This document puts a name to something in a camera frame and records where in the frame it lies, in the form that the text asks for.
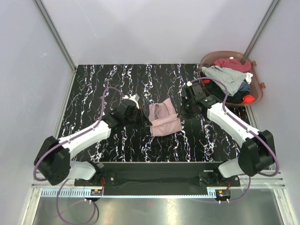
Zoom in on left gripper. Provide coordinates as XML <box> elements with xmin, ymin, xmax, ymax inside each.
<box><xmin>124</xmin><ymin>106</ymin><xmax>152</xmax><ymax>130</ymax></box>

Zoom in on pink tank top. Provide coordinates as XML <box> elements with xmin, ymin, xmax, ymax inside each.
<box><xmin>148</xmin><ymin>98</ymin><xmax>181</xmax><ymax>137</ymax></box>

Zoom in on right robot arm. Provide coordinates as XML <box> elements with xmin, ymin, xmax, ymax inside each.
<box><xmin>179</xmin><ymin>82</ymin><xmax>279</xmax><ymax>186</ymax></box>

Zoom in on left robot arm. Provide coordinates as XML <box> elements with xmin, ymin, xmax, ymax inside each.
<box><xmin>34</xmin><ymin>95</ymin><xmax>152</xmax><ymax>186</ymax></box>

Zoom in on black garment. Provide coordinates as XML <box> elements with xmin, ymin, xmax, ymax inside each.
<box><xmin>202</xmin><ymin>79</ymin><xmax>250</xmax><ymax>104</ymax></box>

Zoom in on blue garment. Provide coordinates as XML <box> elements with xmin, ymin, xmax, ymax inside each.
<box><xmin>238</xmin><ymin>82</ymin><xmax>251</xmax><ymax>92</ymax></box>

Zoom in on red orange garment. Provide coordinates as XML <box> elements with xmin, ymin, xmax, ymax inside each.
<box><xmin>242</xmin><ymin>94</ymin><xmax>256</xmax><ymax>104</ymax></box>

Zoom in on maroon garment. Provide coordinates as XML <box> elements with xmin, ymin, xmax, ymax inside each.
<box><xmin>212</xmin><ymin>58</ymin><xmax>252</xmax><ymax>73</ymax></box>

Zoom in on white garment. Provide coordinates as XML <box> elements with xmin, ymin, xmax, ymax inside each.
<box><xmin>245</xmin><ymin>72</ymin><xmax>253</xmax><ymax>84</ymax></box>

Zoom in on brown plastic laundry basket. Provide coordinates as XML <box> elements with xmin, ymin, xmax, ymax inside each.
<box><xmin>200</xmin><ymin>51</ymin><xmax>265</xmax><ymax>107</ymax></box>

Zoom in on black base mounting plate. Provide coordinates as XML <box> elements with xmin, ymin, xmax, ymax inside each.
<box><xmin>75</xmin><ymin>162</ymin><xmax>240</xmax><ymax>187</ymax></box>

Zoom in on left small electronics board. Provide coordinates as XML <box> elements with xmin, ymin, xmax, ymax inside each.
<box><xmin>90</xmin><ymin>189</ymin><xmax>103</xmax><ymax>196</ymax></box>

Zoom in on small electronics board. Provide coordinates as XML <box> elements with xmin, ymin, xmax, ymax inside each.
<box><xmin>90</xmin><ymin>189</ymin><xmax>103</xmax><ymax>196</ymax></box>
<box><xmin>216</xmin><ymin>189</ymin><xmax>231</xmax><ymax>201</ymax></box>

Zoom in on right small electronics board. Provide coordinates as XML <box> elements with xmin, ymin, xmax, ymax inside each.
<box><xmin>216</xmin><ymin>189</ymin><xmax>231</xmax><ymax>201</ymax></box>

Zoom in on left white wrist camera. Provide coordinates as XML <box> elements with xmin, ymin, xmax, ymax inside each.
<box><xmin>123</xmin><ymin>94</ymin><xmax>140</xmax><ymax>104</ymax></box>

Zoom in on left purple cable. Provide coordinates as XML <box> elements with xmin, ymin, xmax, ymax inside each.
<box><xmin>33</xmin><ymin>87</ymin><xmax>128</xmax><ymax>225</ymax></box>

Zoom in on purple cable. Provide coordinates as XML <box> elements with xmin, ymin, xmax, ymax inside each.
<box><xmin>187</xmin><ymin>78</ymin><xmax>280</xmax><ymax>202</ymax></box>
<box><xmin>33</xmin><ymin>87</ymin><xmax>128</xmax><ymax>225</ymax></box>

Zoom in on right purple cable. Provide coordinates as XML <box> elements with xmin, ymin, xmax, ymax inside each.
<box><xmin>187</xmin><ymin>78</ymin><xmax>280</xmax><ymax>202</ymax></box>

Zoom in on aluminium frame rail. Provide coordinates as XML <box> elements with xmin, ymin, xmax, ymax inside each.
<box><xmin>31</xmin><ymin>170</ymin><xmax>287</xmax><ymax>189</ymax></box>

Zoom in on right aluminium corner post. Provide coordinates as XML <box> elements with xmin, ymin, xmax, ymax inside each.
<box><xmin>244</xmin><ymin>0</ymin><xmax>281</xmax><ymax>57</ymax></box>

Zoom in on aluminium corner post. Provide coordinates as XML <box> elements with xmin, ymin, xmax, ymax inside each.
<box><xmin>33</xmin><ymin>0</ymin><xmax>77</xmax><ymax>72</ymax></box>
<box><xmin>244</xmin><ymin>0</ymin><xmax>281</xmax><ymax>57</ymax></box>

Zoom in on left aluminium corner post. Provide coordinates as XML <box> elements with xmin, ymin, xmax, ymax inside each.
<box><xmin>33</xmin><ymin>0</ymin><xmax>77</xmax><ymax>72</ymax></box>

